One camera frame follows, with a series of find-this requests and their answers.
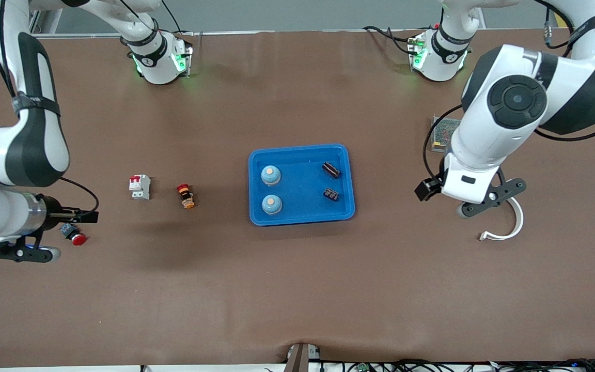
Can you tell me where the blue bell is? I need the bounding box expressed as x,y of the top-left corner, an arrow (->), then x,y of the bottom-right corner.
261,194 -> 283,215
260,164 -> 282,186

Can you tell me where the blue plastic tray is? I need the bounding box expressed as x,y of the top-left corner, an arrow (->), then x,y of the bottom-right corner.
248,144 -> 356,227

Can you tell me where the metal mesh power supply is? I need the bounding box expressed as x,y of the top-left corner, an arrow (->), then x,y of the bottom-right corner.
430,116 -> 462,153

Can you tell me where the white red circuit breaker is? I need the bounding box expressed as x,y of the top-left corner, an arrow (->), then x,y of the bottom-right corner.
129,175 -> 152,200

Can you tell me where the white curved plastic piece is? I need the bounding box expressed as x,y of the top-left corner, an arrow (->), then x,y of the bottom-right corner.
479,196 -> 525,242

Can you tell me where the brown table mat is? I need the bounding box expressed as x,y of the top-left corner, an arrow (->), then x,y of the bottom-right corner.
0,29 -> 595,368

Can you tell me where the red push button switch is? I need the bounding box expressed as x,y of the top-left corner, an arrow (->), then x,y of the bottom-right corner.
59,222 -> 87,246

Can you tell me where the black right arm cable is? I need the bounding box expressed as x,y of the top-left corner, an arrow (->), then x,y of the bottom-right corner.
0,0 -> 100,213

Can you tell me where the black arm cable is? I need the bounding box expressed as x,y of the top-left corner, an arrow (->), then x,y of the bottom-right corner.
422,0 -> 595,180
0,0 -> 100,213

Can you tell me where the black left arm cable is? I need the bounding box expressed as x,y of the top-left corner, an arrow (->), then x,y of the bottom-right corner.
422,0 -> 595,180

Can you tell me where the orange red emergency stop switch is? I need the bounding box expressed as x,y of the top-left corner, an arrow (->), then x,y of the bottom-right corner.
177,183 -> 196,209

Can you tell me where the black cable at left base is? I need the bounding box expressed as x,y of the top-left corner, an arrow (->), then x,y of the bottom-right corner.
363,25 -> 418,55

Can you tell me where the black cable at base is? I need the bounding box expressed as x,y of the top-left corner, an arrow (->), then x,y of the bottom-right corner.
161,0 -> 195,37
363,25 -> 418,55

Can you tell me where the black cable bundle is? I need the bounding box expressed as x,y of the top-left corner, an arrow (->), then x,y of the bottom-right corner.
323,359 -> 595,372

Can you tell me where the metal table edge bracket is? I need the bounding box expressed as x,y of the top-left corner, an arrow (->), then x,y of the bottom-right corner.
284,343 -> 322,372

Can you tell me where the black cable at right base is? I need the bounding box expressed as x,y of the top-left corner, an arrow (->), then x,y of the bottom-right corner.
161,0 -> 195,37

